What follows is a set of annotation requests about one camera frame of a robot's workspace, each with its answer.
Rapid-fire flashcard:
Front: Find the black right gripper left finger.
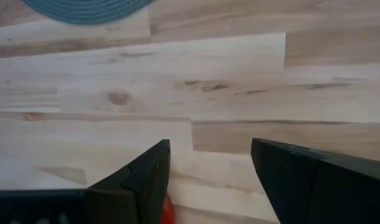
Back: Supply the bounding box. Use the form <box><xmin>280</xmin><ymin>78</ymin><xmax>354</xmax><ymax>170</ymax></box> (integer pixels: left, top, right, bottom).
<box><xmin>85</xmin><ymin>138</ymin><xmax>172</xmax><ymax>224</ymax></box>

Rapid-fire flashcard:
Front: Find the orange carrot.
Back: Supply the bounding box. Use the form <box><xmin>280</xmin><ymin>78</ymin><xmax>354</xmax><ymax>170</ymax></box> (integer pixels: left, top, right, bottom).
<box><xmin>160</xmin><ymin>192</ymin><xmax>175</xmax><ymax>224</ymax></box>

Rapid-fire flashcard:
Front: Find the round grey woven mat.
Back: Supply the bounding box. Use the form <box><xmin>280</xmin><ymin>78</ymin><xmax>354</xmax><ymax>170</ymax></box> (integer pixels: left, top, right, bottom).
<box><xmin>20</xmin><ymin>0</ymin><xmax>155</xmax><ymax>26</ymax></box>

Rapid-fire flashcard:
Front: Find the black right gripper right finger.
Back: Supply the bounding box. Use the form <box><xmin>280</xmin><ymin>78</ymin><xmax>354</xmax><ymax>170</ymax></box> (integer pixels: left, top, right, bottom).
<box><xmin>251</xmin><ymin>138</ymin><xmax>380</xmax><ymax>224</ymax></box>

